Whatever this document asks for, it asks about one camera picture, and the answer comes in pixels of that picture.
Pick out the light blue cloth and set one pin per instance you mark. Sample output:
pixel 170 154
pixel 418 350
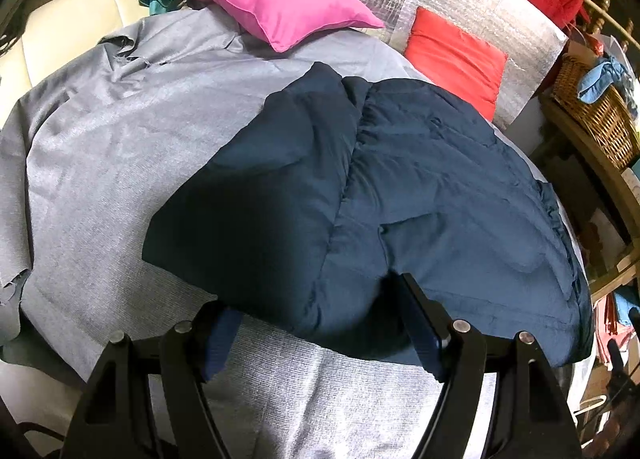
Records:
pixel 600 76

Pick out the red-orange pillow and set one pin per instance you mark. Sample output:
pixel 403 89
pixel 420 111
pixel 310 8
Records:
pixel 450 64

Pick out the pink pillow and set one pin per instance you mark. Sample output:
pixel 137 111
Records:
pixel 280 4

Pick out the large wicker basket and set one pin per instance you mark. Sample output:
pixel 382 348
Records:
pixel 595 119

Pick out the pile of red blue cloths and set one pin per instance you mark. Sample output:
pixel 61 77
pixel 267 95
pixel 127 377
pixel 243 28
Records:
pixel 615 334

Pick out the navy puffer jacket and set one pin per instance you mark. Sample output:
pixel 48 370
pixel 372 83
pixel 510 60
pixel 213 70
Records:
pixel 400 179

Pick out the cream leather sofa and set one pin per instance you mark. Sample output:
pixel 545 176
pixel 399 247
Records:
pixel 65 14

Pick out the silver foil insulation board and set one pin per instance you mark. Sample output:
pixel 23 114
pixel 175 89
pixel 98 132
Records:
pixel 500 14

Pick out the grey bed sheet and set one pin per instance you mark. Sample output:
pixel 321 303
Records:
pixel 125 139

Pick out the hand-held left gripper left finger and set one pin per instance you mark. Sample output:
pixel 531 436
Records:
pixel 222 344

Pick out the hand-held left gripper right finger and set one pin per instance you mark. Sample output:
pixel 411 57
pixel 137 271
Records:
pixel 425 329

